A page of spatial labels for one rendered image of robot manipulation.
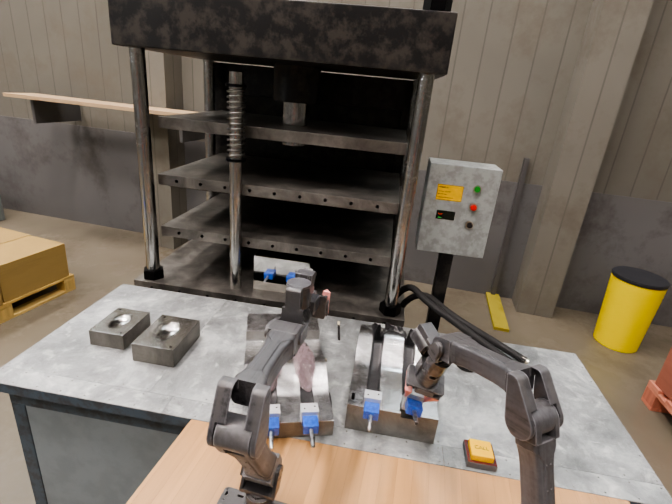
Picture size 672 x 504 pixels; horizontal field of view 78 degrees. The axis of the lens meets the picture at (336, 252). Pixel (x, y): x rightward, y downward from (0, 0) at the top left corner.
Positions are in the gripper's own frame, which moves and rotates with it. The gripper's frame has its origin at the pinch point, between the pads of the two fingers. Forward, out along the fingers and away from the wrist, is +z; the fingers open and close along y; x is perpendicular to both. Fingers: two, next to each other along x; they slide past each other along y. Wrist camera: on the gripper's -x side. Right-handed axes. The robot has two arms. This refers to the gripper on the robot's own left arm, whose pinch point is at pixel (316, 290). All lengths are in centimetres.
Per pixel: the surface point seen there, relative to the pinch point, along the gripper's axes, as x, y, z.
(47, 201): 93, 401, 289
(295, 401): 34.1, 1.8, -5.8
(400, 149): -34, -12, 77
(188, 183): -9, 80, 66
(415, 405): 25.8, -32.3, -5.8
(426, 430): 35, -37, -4
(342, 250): 13, 7, 74
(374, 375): 31.2, -19.1, 11.2
